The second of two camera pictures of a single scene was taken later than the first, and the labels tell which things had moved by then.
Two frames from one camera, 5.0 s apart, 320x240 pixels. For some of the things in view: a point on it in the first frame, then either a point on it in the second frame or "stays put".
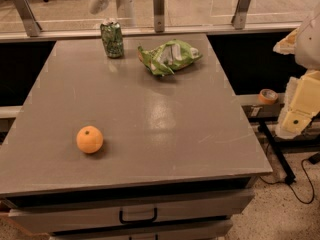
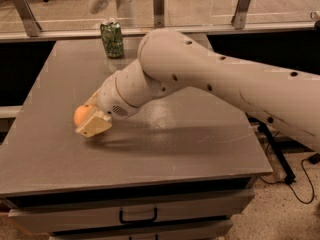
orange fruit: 89,139 to 80,113
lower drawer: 190,231 stays put
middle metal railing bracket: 159,9 stays put
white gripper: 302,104 to 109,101
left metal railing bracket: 28,15 stays put
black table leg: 290,177 stays put
